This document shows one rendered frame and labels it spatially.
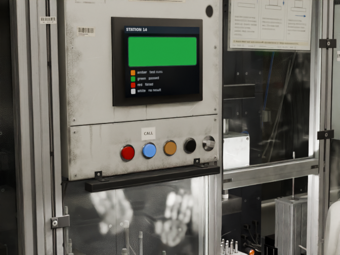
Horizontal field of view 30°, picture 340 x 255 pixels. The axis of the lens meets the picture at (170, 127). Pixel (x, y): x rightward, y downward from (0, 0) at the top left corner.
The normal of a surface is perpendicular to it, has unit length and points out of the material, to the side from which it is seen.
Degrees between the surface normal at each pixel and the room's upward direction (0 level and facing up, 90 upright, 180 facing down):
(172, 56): 90
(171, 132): 90
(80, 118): 90
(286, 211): 90
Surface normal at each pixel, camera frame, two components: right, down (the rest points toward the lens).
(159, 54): 0.57, 0.10
